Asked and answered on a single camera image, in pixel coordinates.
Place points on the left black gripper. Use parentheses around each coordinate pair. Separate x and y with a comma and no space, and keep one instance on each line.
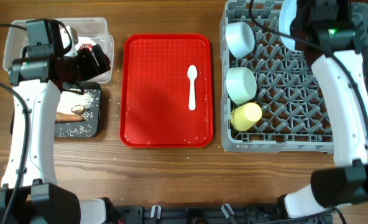
(91,69)

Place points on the large light blue plate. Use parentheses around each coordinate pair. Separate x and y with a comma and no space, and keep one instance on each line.
(287,14)

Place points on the pile of rice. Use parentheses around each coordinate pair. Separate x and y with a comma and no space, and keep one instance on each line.
(69,99)

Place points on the brown food scrap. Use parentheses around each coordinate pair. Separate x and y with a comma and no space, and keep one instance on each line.
(78,109)

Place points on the blue bowl with rice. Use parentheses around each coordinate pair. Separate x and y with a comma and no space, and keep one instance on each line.
(240,39)

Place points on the green bowl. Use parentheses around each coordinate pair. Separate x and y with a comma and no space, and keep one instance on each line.
(241,84)

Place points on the white plastic spoon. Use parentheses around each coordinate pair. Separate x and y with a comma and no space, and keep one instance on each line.
(192,75)

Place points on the yellow plastic cup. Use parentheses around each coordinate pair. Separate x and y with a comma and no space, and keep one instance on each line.
(245,116)

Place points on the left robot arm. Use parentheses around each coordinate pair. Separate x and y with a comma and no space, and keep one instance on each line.
(29,192)

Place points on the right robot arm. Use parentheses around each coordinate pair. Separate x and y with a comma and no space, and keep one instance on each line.
(326,34)

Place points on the black waste tray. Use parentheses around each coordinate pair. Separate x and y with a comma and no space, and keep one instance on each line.
(78,127)

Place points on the grey dishwasher rack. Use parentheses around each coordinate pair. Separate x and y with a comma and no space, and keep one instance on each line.
(294,116)

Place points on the red snack wrapper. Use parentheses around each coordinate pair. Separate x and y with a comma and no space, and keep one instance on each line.
(86,46)

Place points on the carrot piece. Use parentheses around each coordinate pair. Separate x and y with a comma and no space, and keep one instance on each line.
(60,117)

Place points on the clear plastic bin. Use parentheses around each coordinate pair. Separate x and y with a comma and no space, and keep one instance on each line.
(94,28)

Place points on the red plastic tray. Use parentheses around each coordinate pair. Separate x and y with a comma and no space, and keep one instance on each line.
(155,91)

